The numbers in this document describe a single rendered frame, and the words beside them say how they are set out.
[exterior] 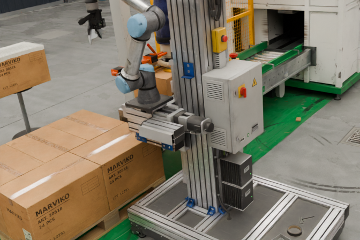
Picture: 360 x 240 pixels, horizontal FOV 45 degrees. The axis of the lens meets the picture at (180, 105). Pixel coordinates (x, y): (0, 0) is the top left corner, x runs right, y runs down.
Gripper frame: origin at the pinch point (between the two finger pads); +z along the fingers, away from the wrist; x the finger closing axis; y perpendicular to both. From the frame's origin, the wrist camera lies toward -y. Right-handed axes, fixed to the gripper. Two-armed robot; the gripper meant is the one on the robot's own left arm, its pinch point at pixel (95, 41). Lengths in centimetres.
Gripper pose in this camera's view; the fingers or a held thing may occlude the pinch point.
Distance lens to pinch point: 279.9
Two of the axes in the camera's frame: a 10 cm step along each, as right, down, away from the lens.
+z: 1.0, 9.2, 3.8
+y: 9.6, 0.1, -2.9
